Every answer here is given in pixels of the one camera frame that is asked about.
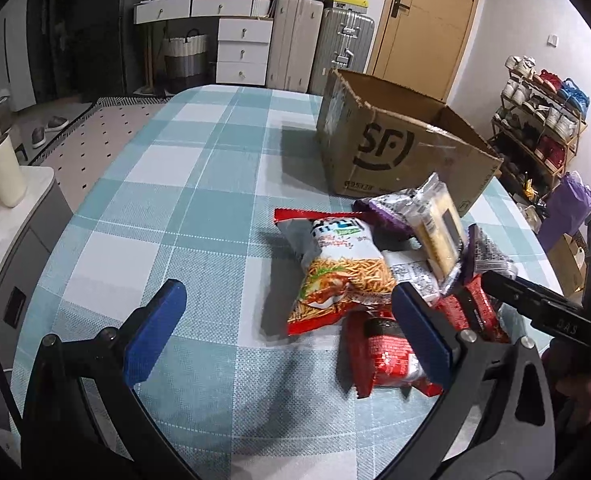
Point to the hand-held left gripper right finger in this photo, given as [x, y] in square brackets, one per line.
[423, 335]

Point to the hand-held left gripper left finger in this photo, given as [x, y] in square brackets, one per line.
[155, 330]

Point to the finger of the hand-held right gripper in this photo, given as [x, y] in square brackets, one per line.
[540, 305]

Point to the small white snack packet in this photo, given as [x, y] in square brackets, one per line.
[415, 272]

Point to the dark blue snack packet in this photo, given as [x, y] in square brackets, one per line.
[493, 255]

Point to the noodle stick snack bag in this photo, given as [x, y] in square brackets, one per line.
[345, 270]

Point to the yellow cracker packet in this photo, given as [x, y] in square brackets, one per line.
[438, 230]

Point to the purple snack bag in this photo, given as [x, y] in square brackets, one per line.
[385, 210]

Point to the printed cardboard box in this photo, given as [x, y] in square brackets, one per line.
[375, 160]

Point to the person's right hand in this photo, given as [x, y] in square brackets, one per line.
[583, 390]

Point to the small cardboard box on floor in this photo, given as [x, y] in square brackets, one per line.
[565, 260]

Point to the wooden shoe rack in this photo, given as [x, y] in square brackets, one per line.
[570, 147]

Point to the rows of shoes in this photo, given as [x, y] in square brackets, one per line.
[550, 150]

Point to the teal plaid tablecloth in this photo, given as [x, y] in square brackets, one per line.
[200, 185]

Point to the white side cabinet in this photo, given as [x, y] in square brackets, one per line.
[20, 240]

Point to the dotted rug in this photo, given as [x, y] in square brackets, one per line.
[95, 145]

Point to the cream tumbler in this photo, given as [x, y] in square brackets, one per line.
[2, 175]

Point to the grey slipper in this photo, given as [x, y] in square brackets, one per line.
[38, 137]
[56, 123]

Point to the woven laundry basket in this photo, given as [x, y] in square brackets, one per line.
[185, 55]

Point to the white drawer dresser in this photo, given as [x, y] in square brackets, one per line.
[240, 50]

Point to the wooden door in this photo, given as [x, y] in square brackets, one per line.
[435, 20]

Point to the silver suitcase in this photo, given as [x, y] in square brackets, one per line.
[340, 35]

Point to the beige suitcase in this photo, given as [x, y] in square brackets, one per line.
[295, 40]

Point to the white light switch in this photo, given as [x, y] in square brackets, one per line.
[553, 40]

